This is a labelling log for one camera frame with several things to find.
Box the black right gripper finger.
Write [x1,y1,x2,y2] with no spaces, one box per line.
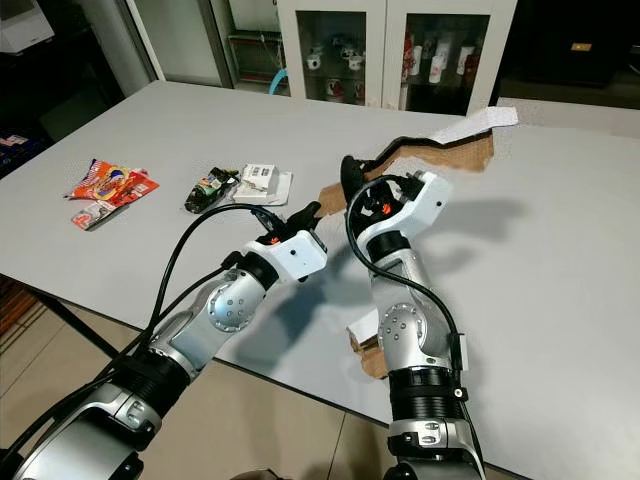
[340,155,369,241]

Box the red bottle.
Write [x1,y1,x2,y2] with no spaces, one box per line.
[403,38,419,83]

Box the dark wooden cabinet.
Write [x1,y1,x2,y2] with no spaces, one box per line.
[500,0,640,106]

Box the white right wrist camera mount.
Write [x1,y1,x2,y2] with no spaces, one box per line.
[375,170,453,241]

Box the red snack wrapper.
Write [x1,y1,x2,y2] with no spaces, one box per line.
[65,158,161,206]

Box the dark green snack wrapper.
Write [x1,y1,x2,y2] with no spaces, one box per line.
[185,168,241,214]

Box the white appliance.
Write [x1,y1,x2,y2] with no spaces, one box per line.
[0,0,56,53]

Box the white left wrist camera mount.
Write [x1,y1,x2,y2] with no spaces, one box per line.
[265,228,329,284]

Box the large torn cardboard piece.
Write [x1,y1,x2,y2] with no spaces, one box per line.
[315,105,519,216]

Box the grey metal shelf rack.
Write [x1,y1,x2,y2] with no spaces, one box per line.
[215,0,286,91]

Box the white bottle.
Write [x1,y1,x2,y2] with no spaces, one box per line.
[456,45,477,76]
[428,48,451,83]

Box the white glass-door cabinet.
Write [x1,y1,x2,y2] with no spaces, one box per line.
[275,0,521,116]

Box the black table leg frame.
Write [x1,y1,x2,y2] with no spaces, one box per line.
[15,280,131,371]

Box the small white red wrapper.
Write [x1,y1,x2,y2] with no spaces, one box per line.
[72,200,121,231]

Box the white paper packet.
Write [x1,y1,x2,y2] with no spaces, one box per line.
[232,163,293,206]

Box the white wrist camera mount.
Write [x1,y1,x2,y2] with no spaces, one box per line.
[375,170,453,241]
[265,228,329,284]

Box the white partition post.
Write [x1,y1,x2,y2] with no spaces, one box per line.
[120,0,163,81]

